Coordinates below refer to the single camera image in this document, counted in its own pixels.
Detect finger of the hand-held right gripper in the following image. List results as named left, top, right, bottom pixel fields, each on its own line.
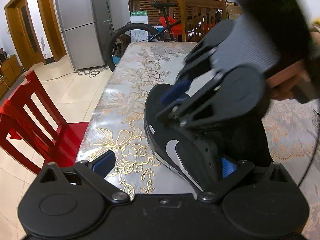
left=160, top=39, right=219, bottom=105
left=154, top=71, right=227, bottom=130

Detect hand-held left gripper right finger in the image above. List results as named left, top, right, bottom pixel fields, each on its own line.
left=198, top=156, right=290, bottom=204

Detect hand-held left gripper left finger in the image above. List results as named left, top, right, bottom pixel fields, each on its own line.
left=37, top=150, right=131, bottom=203

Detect black sneaker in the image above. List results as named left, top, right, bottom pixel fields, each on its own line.
left=144, top=84, right=275, bottom=193

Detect red wooden chair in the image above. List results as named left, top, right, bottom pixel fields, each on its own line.
left=0, top=70, right=90, bottom=175

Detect red plastic bag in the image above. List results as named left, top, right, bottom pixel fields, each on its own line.
left=160, top=16, right=184, bottom=37

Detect green and white box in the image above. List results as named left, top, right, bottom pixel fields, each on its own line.
left=130, top=11, right=148, bottom=43

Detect black bicycle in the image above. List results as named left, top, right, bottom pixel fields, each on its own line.
left=107, top=0, right=238, bottom=73

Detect brown wooden chair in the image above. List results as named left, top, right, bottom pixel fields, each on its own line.
left=129, top=0, right=242, bottom=43

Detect silver refrigerator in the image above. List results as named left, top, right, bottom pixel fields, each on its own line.
left=51, top=0, right=112, bottom=71

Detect low wooden cabinet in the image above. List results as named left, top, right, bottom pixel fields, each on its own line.
left=0, top=47, right=23, bottom=98

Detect wooden door with glass panel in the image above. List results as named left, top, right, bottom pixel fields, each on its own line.
left=4, top=0, right=44, bottom=72

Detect black cable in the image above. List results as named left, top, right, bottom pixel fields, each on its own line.
left=299, top=109, right=320, bottom=184

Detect cables on floor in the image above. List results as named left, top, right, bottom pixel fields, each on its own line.
left=77, top=66, right=107, bottom=77

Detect wooden doorway frame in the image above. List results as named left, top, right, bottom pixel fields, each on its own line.
left=35, top=0, right=68, bottom=63

